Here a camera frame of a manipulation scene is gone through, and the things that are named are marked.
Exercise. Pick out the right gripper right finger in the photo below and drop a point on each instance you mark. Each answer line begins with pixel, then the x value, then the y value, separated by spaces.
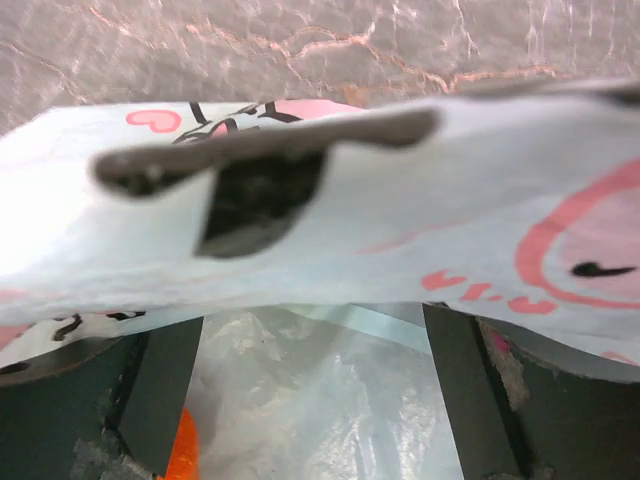
pixel 523 406

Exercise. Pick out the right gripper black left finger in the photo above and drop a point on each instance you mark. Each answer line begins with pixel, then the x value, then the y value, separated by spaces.
pixel 97 409

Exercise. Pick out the orange fake fruit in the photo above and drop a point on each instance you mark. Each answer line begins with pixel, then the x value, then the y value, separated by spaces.
pixel 183 463

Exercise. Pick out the light blue plastic bag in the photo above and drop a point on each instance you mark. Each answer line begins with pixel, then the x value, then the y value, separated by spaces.
pixel 518 203

